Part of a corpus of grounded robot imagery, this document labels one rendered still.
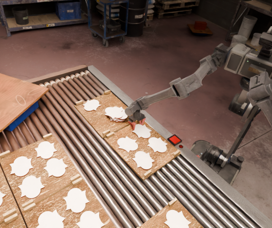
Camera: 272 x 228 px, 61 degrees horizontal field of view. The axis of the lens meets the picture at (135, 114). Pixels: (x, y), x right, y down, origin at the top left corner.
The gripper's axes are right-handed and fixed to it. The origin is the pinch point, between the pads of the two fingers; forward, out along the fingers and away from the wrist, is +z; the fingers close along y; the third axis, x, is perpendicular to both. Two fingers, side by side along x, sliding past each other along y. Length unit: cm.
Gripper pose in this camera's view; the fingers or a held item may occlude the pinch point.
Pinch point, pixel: (137, 126)
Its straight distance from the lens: 169.9
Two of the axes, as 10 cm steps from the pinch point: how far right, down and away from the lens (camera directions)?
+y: -7.6, 3.7, -5.4
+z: 0.7, 8.7, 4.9
